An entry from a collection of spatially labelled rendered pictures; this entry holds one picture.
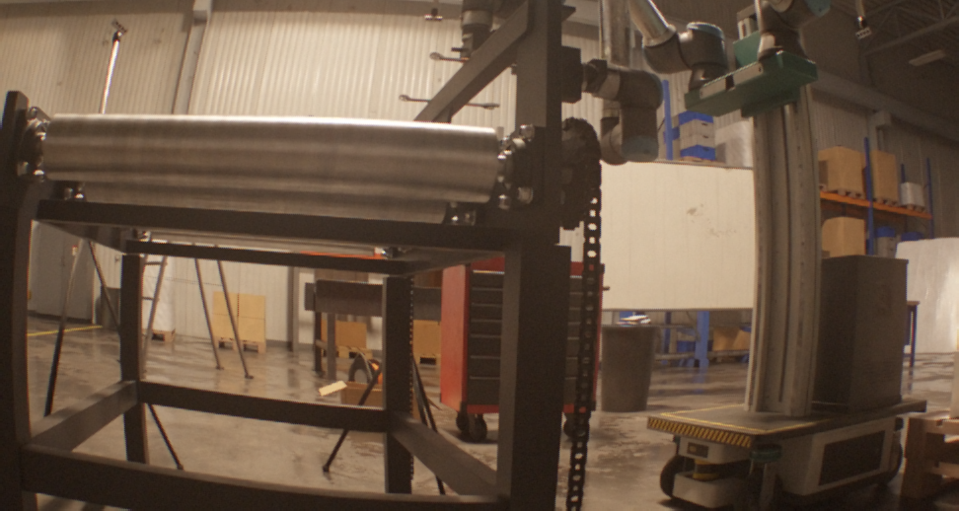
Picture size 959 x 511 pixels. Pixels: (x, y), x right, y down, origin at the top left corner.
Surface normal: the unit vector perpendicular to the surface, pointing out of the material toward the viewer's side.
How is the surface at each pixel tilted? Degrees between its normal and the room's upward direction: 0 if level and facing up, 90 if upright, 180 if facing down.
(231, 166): 126
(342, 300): 90
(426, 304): 90
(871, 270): 90
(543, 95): 90
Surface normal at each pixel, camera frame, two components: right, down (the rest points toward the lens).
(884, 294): 0.32, -0.07
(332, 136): 0.30, -0.32
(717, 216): -0.12, -0.10
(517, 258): -0.95, -0.07
